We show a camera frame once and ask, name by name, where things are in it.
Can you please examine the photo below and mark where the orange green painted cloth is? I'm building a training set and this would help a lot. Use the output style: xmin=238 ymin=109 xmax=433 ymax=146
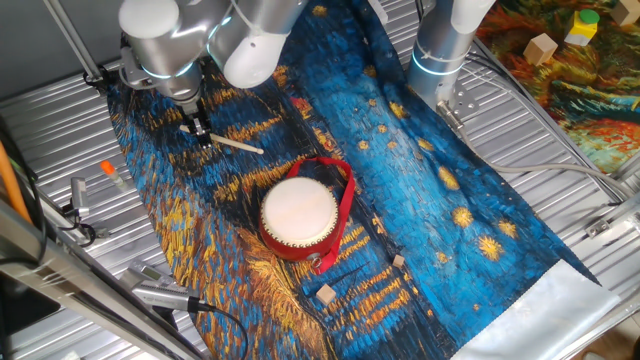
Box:
xmin=474 ymin=0 xmax=640 ymax=174

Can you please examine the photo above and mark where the red drum strap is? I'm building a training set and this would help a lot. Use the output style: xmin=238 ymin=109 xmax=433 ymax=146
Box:
xmin=285 ymin=156 xmax=357 ymax=275

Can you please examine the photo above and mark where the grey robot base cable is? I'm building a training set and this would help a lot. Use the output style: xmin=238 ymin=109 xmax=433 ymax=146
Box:
xmin=436 ymin=99 xmax=639 ymax=201

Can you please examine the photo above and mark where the aluminium frame bar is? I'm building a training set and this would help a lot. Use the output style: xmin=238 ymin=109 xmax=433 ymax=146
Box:
xmin=0 ymin=197 xmax=206 ymax=360

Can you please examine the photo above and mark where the black looped cable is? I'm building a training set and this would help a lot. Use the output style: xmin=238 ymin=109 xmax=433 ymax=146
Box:
xmin=57 ymin=207 xmax=99 ymax=246

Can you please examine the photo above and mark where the grey metal frame rod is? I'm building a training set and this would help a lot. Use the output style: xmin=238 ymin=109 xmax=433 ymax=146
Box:
xmin=42 ymin=0 xmax=104 ymax=84

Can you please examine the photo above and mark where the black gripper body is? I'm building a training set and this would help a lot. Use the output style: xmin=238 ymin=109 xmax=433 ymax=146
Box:
xmin=178 ymin=98 xmax=213 ymax=127

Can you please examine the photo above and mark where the yellow block with green cap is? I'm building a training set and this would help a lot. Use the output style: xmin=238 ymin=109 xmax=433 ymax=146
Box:
xmin=564 ymin=8 xmax=600 ymax=47

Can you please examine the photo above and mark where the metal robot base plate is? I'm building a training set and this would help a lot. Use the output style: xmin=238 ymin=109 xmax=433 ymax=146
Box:
xmin=434 ymin=82 xmax=481 ymax=119

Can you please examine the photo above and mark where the silver depth camera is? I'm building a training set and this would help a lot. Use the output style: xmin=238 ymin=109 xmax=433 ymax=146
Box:
xmin=132 ymin=282 xmax=201 ymax=314

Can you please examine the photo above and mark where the small silver box device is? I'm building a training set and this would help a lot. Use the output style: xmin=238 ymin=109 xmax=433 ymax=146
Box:
xmin=69 ymin=177 xmax=91 ymax=219

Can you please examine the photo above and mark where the red drum with white skin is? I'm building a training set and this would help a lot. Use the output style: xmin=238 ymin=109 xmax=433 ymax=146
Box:
xmin=258 ymin=175 xmax=346 ymax=264

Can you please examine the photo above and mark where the blue starry night painted cloth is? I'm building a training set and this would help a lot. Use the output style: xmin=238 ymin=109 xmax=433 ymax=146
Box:
xmin=106 ymin=0 xmax=621 ymax=360

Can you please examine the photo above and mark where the big wooden cube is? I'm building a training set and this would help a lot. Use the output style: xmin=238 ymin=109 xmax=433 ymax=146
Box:
xmin=523 ymin=32 xmax=559 ymax=67
xmin=609 ymin=0 xmax=640 ymax=27

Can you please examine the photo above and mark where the aluminium profile with bracket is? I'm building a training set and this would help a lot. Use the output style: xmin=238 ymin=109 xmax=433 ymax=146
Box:
xmin=584 ymin=192 xmax=640 ymax=239

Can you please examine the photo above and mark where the glue stick with orange cap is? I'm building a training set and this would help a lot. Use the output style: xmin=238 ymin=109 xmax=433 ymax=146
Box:
xmin=99 ymin=159 xmax=129 ymax=191

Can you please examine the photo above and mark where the orange tube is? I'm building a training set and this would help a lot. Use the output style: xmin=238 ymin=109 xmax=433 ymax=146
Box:
xmin=0 ymin=139 xmax=31 ymax=224

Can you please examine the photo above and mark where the pale wooden drumstick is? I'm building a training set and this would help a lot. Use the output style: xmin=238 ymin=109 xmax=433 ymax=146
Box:
xmin=178 ymin=124 xmax=265 ymax=155

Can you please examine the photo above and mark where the black depth camera cable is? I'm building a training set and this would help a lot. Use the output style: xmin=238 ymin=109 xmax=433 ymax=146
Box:
xmin=187 ymin=297 xmax=250 ymax=360

